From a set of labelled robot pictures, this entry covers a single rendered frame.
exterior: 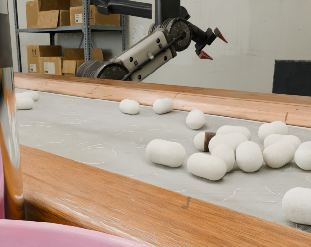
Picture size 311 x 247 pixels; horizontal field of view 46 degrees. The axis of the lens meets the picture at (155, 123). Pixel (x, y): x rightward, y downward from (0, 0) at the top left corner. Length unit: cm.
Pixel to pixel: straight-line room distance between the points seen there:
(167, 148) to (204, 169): 4
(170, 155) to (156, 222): 14
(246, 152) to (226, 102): 25
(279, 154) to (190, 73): 259
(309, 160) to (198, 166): 9
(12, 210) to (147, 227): 6
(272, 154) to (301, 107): 20
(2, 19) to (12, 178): 7
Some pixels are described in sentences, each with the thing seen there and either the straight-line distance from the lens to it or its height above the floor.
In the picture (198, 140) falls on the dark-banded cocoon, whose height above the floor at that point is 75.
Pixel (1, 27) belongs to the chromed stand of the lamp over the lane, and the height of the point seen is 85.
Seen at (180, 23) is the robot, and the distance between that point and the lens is 120.
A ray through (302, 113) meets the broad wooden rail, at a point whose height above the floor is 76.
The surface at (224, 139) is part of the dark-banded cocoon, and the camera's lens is 32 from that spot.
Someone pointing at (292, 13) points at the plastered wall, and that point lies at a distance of 251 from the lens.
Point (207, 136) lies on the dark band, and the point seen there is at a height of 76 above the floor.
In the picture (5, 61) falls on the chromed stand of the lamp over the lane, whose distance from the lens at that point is 17.
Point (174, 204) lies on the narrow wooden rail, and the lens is 18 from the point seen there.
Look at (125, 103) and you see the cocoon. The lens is 53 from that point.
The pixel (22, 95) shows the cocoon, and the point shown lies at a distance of 67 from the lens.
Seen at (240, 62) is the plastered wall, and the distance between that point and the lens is 265.
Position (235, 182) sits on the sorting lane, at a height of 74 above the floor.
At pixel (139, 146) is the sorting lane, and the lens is 37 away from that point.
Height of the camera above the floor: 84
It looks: 12 degrees down
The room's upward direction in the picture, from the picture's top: straight up
